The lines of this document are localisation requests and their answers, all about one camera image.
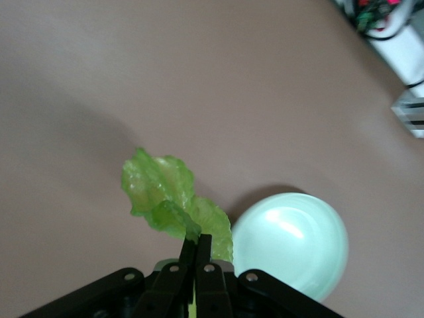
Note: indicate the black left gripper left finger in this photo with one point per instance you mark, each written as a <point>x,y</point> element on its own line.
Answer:
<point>172,285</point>

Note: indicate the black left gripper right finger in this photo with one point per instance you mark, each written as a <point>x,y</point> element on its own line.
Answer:
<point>212,285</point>

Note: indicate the green lettuce leaf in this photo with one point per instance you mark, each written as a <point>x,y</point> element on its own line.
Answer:
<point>159,189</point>

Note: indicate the light green round plate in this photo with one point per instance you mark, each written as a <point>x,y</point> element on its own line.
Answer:
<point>291,238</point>

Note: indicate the silver aluminium profile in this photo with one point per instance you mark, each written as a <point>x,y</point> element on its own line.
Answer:
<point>412,116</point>

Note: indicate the white box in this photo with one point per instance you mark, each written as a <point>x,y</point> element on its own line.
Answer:
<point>402,49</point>

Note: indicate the electronics board with coloured connectors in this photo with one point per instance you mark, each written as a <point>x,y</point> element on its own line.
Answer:
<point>371,11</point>

